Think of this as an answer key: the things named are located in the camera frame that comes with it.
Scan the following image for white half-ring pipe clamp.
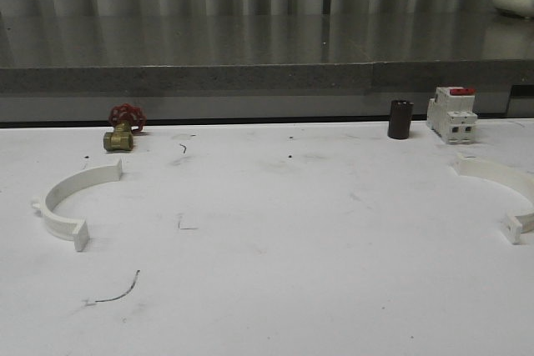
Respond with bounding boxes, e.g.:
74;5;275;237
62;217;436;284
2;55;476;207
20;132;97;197
31;158;123;252

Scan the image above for dark brown cylindrical coupling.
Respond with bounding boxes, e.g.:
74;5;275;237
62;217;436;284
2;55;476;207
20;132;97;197
387;99;414;140

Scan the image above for brass valve red handwheel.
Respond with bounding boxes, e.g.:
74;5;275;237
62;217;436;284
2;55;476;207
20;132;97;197
103;103;147;152

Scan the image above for grey stone counter slab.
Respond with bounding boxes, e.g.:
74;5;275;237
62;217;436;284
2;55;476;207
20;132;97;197
1;13;533;97

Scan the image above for white circuit breaker red switch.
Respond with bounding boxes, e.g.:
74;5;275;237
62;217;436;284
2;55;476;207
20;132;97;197
426;87;478;144

